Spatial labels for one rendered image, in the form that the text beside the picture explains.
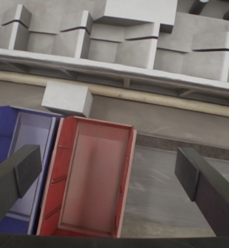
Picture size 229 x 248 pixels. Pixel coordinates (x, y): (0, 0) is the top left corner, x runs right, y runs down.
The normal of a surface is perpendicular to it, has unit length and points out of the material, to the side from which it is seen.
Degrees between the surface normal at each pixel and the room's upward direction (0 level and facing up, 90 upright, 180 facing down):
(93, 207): 0
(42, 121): 29
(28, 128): 0
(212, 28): 10
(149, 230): 1
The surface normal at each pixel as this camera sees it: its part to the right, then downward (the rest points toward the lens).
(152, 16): -0.06, 0.00
